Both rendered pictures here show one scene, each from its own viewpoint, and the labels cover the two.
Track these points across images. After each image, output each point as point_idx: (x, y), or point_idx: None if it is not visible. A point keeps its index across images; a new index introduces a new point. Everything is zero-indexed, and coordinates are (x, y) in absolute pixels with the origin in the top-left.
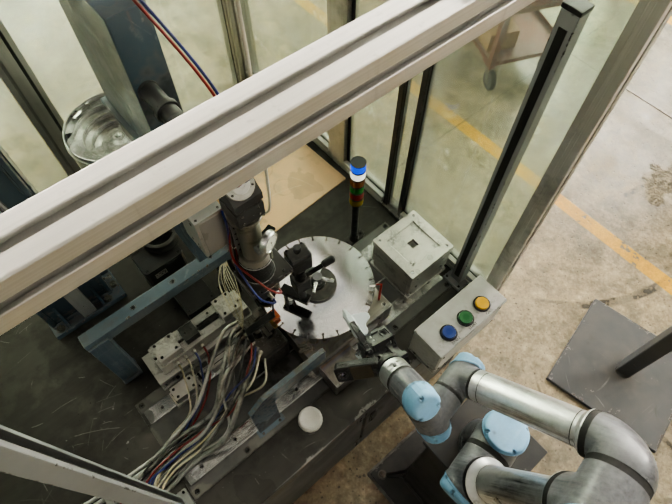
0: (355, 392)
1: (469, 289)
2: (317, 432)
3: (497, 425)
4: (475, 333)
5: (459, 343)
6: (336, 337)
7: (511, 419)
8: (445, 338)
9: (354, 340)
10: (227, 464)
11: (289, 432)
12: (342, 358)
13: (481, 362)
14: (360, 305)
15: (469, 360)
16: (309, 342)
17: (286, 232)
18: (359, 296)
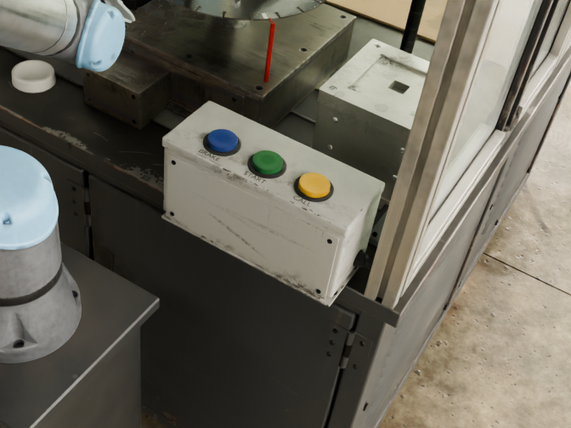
0: (94, 122)
1: (339, 168)
2: (13, 89)
3: (3, 161)
4: (268, 254)
5: (213, 181)
6: (169, 42)
7: (23, 186)
8: (206, 137)
9: (181, 84)
10: None
11: (8, 62)
12: (138, 67)
13: (99, 24)
14: (218, 6)
15: (97, 3)
16: (149, 17)
17: (358, 22)
18: (235, 4)
